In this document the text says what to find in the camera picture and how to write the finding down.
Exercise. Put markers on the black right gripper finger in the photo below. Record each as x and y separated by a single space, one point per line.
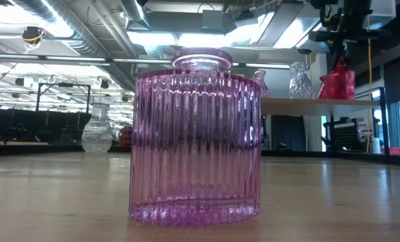
354 50
334 53

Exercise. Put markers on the red glass bottle vase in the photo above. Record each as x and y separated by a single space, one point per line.
342 84

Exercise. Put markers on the small red flared vase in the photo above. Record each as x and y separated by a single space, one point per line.
323 89

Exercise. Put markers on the clear faceted glass vase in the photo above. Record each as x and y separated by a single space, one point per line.
301 84

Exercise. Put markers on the pink narrow-neck glass vase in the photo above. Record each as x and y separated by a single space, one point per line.
263 89

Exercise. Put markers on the clear bulbous textured vase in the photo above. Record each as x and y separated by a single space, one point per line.
97 134

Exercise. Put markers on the black roller blind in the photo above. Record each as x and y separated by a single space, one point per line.
399 80

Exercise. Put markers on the black perforated cart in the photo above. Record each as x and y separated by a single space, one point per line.
346 136

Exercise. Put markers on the dark grey cabinet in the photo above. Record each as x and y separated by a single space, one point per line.
288 131

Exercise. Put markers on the white paper roll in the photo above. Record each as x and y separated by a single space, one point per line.
375 146

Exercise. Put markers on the red container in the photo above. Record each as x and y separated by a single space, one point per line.
396 151

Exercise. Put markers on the large pink ribbed glass vase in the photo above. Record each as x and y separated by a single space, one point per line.
193 151

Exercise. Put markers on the long ceiling light bar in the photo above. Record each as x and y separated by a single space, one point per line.
68 58

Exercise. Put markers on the dark workstation row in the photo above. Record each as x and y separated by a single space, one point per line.
35 126

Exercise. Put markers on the rectangular silver air duct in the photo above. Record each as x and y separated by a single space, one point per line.
287 30

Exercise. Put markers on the wooden shelf with black frame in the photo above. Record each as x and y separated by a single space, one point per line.
320 107

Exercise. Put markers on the round silver ventilation duct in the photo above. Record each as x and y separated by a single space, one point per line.
114 77

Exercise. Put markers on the black gantry frame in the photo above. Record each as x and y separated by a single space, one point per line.
65 84

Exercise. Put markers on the black aluminium table frame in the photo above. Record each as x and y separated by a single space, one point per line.
35 149

